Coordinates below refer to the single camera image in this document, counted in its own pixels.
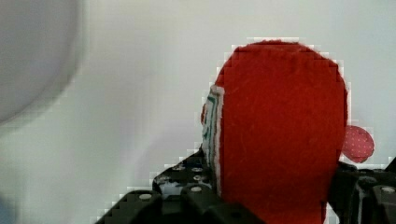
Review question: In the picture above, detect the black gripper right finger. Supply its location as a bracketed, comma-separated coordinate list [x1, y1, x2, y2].
[328, 160, 396, 224]

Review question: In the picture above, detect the red plush strawberry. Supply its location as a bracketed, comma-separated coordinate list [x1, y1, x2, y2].
[342, 125, 375, 163]

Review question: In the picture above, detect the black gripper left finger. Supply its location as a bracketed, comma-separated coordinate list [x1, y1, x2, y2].
[94, 149, 265, 224]

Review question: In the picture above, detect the red plush ketchup bottle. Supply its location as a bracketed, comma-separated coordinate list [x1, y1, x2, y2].
[201, 40, 347, 224]

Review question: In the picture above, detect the lilac round plate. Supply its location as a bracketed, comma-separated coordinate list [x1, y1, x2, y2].
[0, 0, 87, 123]

